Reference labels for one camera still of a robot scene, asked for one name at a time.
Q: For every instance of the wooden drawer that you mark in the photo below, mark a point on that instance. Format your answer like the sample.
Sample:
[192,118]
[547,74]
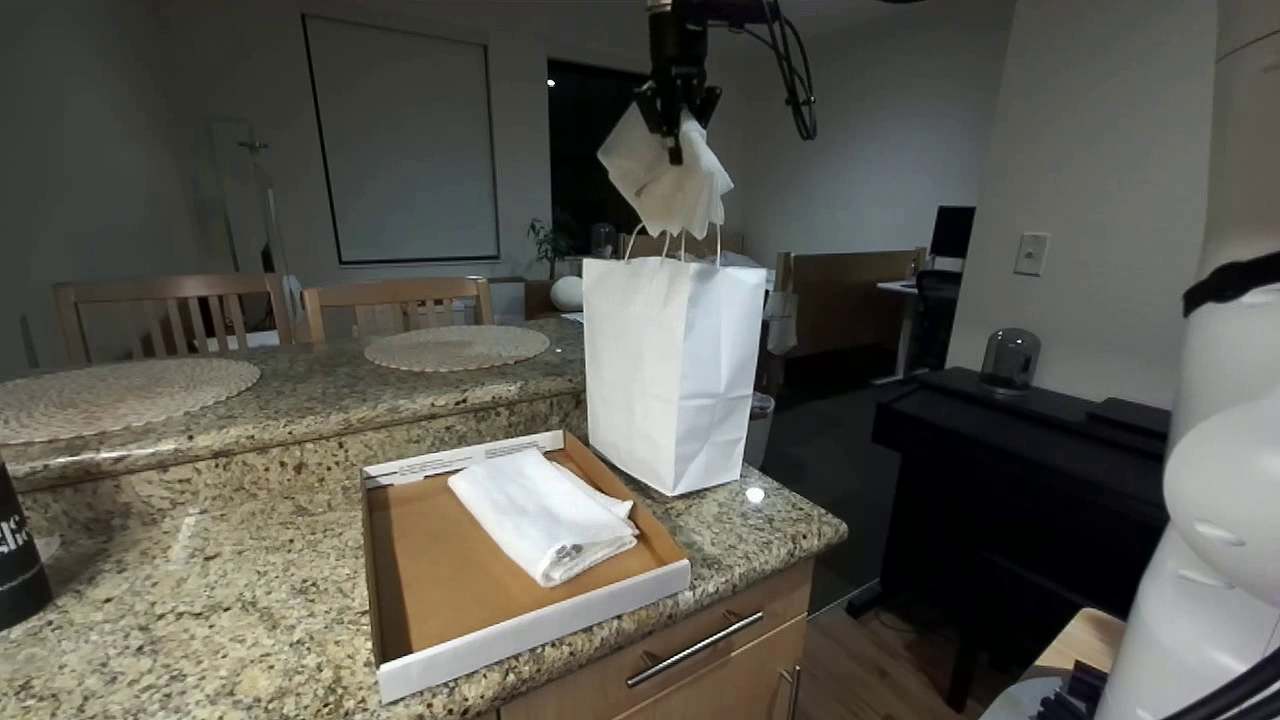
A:
[730,615]

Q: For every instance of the dark window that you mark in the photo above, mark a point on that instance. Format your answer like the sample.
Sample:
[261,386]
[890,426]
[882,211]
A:
[590,150]

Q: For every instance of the trash bin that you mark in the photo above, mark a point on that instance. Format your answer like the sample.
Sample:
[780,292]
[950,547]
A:
[758,430]

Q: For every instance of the wooden chair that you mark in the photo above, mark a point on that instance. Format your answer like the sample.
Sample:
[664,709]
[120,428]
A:
[650,245]
[160,290]
[400,293]

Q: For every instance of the white round vase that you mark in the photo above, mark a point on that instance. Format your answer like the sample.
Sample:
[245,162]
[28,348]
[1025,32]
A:
[566,293]

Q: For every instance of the folded white cloth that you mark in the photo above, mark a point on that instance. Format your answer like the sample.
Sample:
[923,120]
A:
[540,515]

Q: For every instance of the office chair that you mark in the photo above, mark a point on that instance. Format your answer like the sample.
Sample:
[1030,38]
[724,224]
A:
[938,310]

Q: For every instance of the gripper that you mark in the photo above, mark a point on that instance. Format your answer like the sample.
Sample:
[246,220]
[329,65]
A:
[678,50]

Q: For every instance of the white desk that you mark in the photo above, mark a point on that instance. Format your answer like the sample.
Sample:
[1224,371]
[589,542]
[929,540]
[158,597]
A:
[900,292]

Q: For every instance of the white cloth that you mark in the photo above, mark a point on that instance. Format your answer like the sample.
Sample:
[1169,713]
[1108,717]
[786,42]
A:
[540,515]
[675,190]

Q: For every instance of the white paper bag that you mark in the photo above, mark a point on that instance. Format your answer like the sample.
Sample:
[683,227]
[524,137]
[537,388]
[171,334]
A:
[670,370]

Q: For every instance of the potted plant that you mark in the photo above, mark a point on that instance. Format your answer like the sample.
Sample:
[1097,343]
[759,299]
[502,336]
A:
[548,245]

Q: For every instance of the black cylindrical container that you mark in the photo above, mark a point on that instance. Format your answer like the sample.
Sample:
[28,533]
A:
[15,570]

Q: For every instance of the glass dome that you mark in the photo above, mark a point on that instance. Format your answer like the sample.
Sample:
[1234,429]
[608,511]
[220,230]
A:
[1010,362]

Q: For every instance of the wall switch plate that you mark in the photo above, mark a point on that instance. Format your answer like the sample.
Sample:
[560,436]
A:
[1031,254]

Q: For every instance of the round woven placemat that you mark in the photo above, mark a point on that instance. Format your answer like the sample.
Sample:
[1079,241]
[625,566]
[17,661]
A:
[455,347]
[110,398]

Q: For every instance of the black piano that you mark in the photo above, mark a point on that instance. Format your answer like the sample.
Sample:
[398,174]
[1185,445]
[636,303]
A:
[1010,480]

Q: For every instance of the monitor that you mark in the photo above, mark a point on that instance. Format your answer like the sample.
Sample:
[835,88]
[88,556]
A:
[952,232]

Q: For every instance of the white projection screen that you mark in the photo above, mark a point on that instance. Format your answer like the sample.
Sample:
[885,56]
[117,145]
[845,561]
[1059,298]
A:
[410,140]

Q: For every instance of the flat cardboard box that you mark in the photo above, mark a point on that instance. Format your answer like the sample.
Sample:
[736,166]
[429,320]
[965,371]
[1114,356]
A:
[450,590]

